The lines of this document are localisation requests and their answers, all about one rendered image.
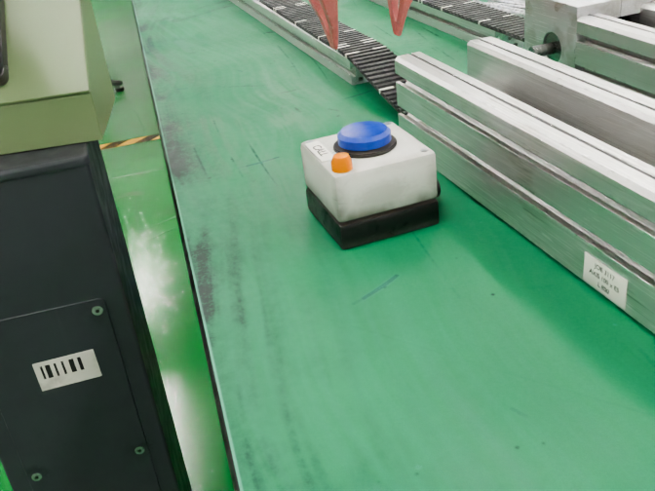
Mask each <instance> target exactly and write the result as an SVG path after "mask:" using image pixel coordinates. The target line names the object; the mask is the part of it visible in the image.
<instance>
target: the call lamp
mask: <svg viewBox="0 0 655 491"><path fill-rule="evenodd" d="M352 169H353V164H352V159H351V157H350V156H349V154H348V153H346V152H339V153H336V154H334V155H333V156H332V159H331V170H332V171H333V172H335V173H345V172H348V171H350V170H352Z"/></svg>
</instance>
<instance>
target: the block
mask: <svg viewBox="0 0 655 491"><path fill-rule="evenodd" d="M653 1H655V0H525V22H524V49H525V50H527V51H530V52H532V53H534V54H536V55H539V56H542V57H546V58H548V59H551V60H554V61H556V62H559V63H561V64H564V65H566V66H569V67H572V68H574V69H577V70H579V71H582V72H584V67H581V66H579V65H576V64H575V47H576V42H578V41H580V42H583V43H585V41H586V36H582V35H579V34H576V26H577V19H578V18H580V17H584V16H591V15H593V14H598V13H600V14H603V15H607V16H610V17H614V18H617V19H623V20H626V21H630V22H634V23H637V24H639V13H640V7H641V5H642V4H644V3H648V2H650V3H652V2H653Z"/></svg>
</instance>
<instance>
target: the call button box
mask: <svg viewBox="0 0 655 491"><path fill-rule="evenodd" d="M383 124H384V125H386V126H387V127H389V128H390V129H391V137H392V139H391V141H390V142H389V143H388V144H386V145H385V146H382V147H380V148H377V149H372V150H367V151H352V150H346V149H343V148H341V147H340V146H339V145H338V141H337V134H334V135H330V136H325V137H321V138H317V139H313V140H307V141H304V142H302V143H301V147H300V149H301V156H302V164H303V170H304V178H305V183H306V185H307V186H308V187H307V188H306V195H307V202H308V208H309V209H310V210H311V212H312V213H313V214H314V215H315V216H316V218H317V219H318V220H319V221H320V222H321V224H322V225H323V226H324V227H325V228H326V230H327V231H328V232H329V233H330V235H331V236H332V237H333V238H334V240H335V241H336V242H337V243H338V244H339V246H340V247H341V248H342V249H347V248H351V247H355V246H361V245H364V244H368V243H372V242H375V241H379V240H383V239H386V238H390V237H393V236H397V235H400V234H403V233H407V232H410V231H414V230H418V229H421V228H425V227H429V226H432V225H436V224H438V223H439V203H438V201H437V199H435V198H437V197H438V196H439V195H440V193H441V185H440V183H439V181H438V179H437V169H436V154H435V152H434V151H433V150H431V149H430V148H429V147H427V146H426V145H424V144H423V143H422V142H420V141H419V140H417V139H416V138H414V137H413V136H412V135H410V134H409V133H407V132H406V131H404V130H403V129H401V128H400V127H399V126H397V125H396V124H394V123H393V122H385V123H383ZM339 152H346V153H348V154H349V156H350V157H351V159H352V164H353V169H352V170H350V171H348V172H345V173H335V172H333V171H332V170H331V159H332V156H333V155H334V154H336V153H339Z"/></svg>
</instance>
